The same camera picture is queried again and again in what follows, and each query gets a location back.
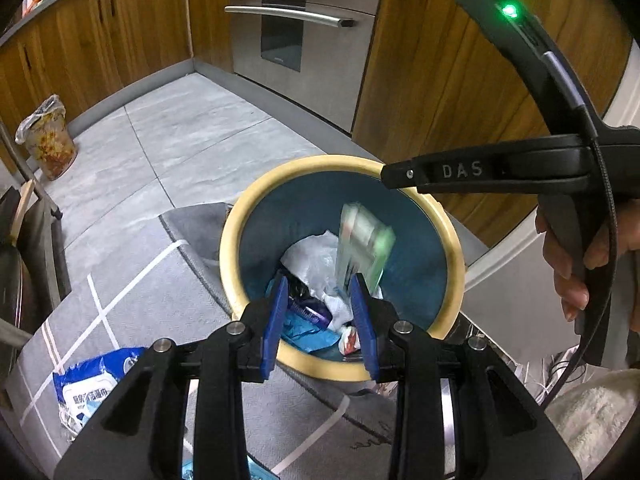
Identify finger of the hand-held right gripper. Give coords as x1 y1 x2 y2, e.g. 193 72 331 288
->
380 134 597 196

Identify black cable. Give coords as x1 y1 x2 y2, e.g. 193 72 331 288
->
540 140 622 408

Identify tall wooden cabinet panel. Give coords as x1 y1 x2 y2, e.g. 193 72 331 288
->
351 0 635 248

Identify white wires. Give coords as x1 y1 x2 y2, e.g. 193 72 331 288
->
515 347 593 403

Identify white towel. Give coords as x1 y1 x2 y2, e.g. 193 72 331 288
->
542 367 640 478

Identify green and white carton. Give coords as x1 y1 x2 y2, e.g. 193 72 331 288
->
334 201 396 298

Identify wooden cabinet with black handles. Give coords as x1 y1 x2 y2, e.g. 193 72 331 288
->
0 0 195 128

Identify blue wrapper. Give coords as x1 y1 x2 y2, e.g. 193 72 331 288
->
181 457 275 480

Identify black pan with wooden handle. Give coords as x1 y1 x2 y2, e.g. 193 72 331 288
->
0 179 37 333

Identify red and white wrapper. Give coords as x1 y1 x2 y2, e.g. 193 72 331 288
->
339 325 362 357

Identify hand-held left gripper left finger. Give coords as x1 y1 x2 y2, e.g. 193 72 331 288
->
52 276 290 480

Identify patterned bin with plastic liner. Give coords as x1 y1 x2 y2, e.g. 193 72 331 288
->
15 94 77 182

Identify steel oven with bar handle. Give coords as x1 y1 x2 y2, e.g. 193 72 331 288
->
224 0 388 136

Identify steel kitchen rack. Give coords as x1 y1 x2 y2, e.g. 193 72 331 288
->
0 120 73 376

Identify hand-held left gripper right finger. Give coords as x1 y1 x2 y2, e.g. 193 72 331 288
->
348 273 583 480

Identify blue and white wipes packet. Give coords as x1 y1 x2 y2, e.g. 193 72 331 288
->
52 346 151 436

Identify clear plastic wrap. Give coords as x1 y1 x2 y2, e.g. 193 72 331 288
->
280 230 386 331

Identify black plastic bag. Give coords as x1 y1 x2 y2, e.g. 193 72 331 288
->
286 271 323 303

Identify purple packet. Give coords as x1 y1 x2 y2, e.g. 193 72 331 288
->
286 297 333 332

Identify blue bin with yellow rim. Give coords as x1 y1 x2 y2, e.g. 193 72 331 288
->
218 156 467 383

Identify person's right hand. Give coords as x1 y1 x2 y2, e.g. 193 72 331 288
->
535 204 640 323

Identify grey rug with white lines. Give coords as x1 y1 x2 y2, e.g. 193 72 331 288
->
15 200 401 480

